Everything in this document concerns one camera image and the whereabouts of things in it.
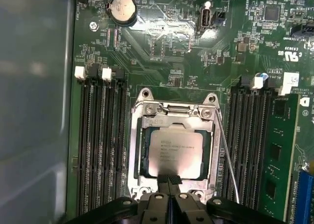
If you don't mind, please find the metal internal USB port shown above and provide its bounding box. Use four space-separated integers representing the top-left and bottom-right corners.
196 6 212 35

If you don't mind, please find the blue expansion slot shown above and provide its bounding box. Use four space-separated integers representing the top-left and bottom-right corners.
297 169 314 224

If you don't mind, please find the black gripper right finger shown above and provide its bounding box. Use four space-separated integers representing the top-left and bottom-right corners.
169 174 278 224

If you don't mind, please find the silver CPU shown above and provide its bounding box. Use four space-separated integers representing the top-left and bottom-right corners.
142 124 213 184

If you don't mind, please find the thin metal locking lever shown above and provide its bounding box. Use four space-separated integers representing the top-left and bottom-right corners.
214 108 241 204

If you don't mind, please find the silver coin battery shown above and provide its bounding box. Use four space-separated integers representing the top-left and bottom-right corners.
106 0 137 28

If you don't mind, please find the CPU socket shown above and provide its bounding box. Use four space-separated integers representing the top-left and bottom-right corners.
129 87 224 202

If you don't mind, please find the green motherboard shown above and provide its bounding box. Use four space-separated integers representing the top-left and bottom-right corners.
66 0 314 224

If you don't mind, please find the black square chip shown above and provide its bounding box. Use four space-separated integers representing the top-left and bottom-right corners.
264 5 281 23

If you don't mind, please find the green RAM stick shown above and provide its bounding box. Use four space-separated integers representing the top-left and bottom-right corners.
264 95 300 224

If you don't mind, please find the black PC case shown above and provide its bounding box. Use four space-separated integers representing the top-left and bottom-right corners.
0 0 79 224

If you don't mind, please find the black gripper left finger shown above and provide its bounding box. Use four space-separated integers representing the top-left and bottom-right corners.
64 174 170 224

